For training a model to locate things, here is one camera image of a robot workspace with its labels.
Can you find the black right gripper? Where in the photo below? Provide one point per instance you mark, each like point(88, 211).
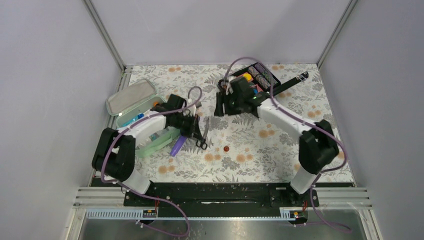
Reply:
point(221, 98)

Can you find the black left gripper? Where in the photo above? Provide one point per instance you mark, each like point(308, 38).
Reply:
point(191, 129)

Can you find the black handled scissors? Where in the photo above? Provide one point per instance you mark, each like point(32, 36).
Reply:
point(202, 143)

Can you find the white bandage roll blue label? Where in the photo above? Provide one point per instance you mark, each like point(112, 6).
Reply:
point(133, 120)

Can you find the mint green medicine kit case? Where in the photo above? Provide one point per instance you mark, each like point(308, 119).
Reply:
point(135, 99)

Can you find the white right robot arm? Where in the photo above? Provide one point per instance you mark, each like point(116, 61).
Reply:
point(317, 143)

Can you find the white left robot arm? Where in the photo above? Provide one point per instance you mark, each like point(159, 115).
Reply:
point(115, 153)

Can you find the purple flashlight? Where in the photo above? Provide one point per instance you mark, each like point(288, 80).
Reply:
point(178, 145)

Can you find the black poker chip case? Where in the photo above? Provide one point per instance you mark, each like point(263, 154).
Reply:
point(260, 79)

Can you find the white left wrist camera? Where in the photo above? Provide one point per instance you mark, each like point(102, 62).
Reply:
point(195, 105)

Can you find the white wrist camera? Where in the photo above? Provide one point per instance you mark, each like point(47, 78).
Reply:
point(195, 105)
point(228, 82)

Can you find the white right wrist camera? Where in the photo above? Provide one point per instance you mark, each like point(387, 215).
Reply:
point(228, 82)

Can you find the white slotted cable duct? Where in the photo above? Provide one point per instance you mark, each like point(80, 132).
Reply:
point(116, 214)

